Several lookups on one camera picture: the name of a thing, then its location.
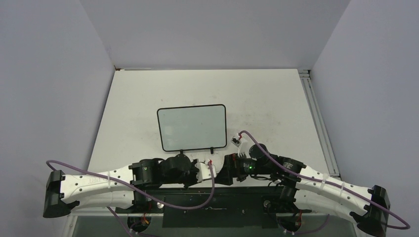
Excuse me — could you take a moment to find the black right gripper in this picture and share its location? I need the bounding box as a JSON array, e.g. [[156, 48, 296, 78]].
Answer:
[[213, 151, 271, 185]]

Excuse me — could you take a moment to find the black framed small whiteboard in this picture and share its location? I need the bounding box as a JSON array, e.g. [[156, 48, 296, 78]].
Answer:
[[157, 104, 227, 153]]

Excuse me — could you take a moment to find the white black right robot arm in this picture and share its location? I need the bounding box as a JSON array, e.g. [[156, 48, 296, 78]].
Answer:
[[213, 142, 390, 237]]

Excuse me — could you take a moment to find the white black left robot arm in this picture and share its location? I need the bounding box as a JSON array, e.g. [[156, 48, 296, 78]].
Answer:
[[42, 154, 214, 218]]

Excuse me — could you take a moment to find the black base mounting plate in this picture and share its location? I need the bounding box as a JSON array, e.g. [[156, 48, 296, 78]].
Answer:
[[116, 186, 300, 229]]

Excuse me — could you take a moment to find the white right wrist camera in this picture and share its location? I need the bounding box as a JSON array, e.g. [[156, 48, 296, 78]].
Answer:
[[231, 133, 251, 158]]

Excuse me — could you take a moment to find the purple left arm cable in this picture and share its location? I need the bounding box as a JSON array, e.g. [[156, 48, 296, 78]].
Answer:
[[45, 159, 217, 237]]

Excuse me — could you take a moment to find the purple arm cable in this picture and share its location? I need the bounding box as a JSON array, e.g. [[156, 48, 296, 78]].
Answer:
[[45, 159, 217, 237], [238, 130, 411, 236]]

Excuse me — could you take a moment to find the aluminium right side rail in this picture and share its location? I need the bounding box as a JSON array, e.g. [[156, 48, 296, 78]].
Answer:
[[298, 70, 340, 178]]

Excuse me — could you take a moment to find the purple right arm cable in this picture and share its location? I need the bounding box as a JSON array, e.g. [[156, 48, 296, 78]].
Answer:
[[238, 130, 411, 236]]

